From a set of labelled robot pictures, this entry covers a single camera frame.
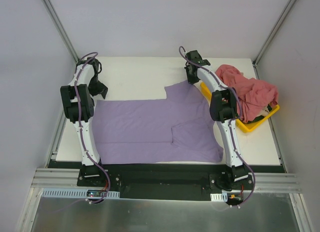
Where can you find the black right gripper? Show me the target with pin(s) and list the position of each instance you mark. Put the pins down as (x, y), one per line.
(191, 75)

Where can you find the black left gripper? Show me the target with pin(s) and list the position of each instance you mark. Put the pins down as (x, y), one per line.
(97, 86)

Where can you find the purple t shirt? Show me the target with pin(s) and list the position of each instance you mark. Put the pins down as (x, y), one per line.
(178, 128)

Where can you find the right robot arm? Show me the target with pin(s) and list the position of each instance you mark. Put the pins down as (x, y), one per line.
(223, 110)

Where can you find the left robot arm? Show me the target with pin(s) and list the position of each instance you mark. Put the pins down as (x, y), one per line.
(79, 100)

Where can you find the pink t shirt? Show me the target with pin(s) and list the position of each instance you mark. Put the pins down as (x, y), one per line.
(254, 94)

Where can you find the yellow plastic tray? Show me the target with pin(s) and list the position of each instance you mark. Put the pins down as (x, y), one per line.
(244, 127)

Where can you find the green t shirt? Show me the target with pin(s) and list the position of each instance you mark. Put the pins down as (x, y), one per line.
(257, 119)

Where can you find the white cloth in tray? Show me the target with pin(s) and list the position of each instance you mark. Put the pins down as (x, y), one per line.
(264, 112)

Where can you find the right aluminium frame post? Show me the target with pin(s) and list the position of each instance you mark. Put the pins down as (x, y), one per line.
(274, 31)

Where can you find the aluminium frame post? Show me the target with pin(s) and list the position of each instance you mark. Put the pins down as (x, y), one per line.
(274, 31)
(60, 29)

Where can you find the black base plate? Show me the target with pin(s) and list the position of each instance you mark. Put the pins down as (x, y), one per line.
(182, 182)

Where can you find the left aluminium frame post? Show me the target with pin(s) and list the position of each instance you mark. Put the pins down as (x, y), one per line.
(60, 29)

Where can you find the white slotted cable duct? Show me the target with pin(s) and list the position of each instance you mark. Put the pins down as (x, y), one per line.
(79, 193)

